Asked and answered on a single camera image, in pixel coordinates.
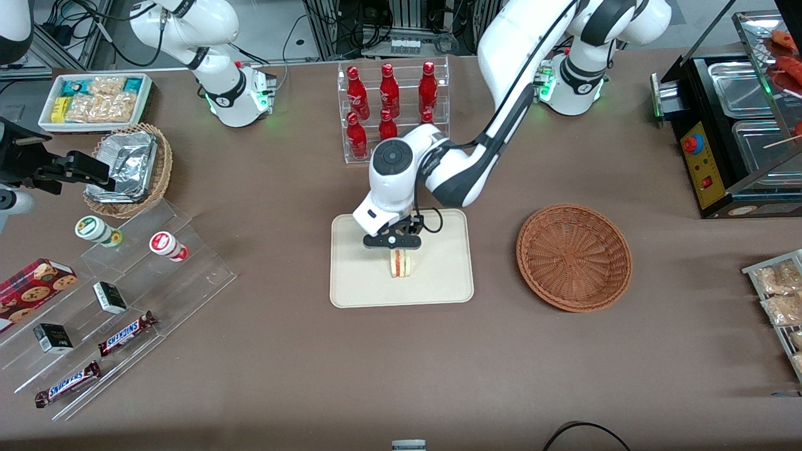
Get red cookie box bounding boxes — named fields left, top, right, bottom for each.
left=0, top=257, right=78, bottom=334

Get Snickers chocolate bar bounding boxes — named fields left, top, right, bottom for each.
left=97, top=311, right=158, bottom=358
left=34, top=360, right=103, bottom=409

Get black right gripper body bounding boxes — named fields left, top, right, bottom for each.
left=0, top=118, right=66, bottom=190

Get round brown wicker basket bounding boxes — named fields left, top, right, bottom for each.
left=516, top=204, right=633, bottom=313

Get layered sandwich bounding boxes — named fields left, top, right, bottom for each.
left=390, top=249, right=416, bottom=279

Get clear acrylic bottle rack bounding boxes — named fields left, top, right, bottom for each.
left=336, top=56, right=451, bottom=165

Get green lidded white cup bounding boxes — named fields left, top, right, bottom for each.
left=75, top=215, right=123, bottom=249

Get white snack tray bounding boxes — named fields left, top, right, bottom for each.
left=38, top=73, right=155, bottom=135

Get steel food pan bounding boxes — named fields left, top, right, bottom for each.
left=707, top=60, right=781, bottom=120
left=731, top=118, right=802, bottom=177

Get small black carton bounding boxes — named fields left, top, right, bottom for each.
left=92, top=281, right=128, bottom=315
left=33, top=323, right=75, bottom=355

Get black looped cable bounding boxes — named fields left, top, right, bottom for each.
left=541, top=421, right=632, bottom=451

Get black hot food display case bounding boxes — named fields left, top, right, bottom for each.
left=650, top=9, right=802, bottom=220

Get aluminium frame rack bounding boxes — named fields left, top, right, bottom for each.
left=304, top=0, right=502, bottom=58

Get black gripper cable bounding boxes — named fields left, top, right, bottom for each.
left=410, top=207, right=444, bottom=234

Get red lidded white cup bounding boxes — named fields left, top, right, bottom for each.
left=148, top=231, right=189, bottom=262

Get beige rectangular tray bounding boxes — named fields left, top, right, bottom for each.
left=330, top=208, right=475, bottom=309

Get clear cracker bag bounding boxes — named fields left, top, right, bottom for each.
left=88, top=76, right=127, bottom=96
left=66, top=93, right=138, bottom=124

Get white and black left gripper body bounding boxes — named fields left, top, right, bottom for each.
left=353, top=199, right=422, bottom=251

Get stack of foil trays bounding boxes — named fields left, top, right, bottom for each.
left=86, top=130, right=159, bottom=204

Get light wicker basket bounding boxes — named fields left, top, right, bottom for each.
left=83, top=123, right=174, bottom=219

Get clear acrylic step display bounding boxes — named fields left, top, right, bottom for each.
left=0, top=198, right=238, bottom=422

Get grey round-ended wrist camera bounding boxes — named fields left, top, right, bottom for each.
left=0, top=187, right=36, bottom=236

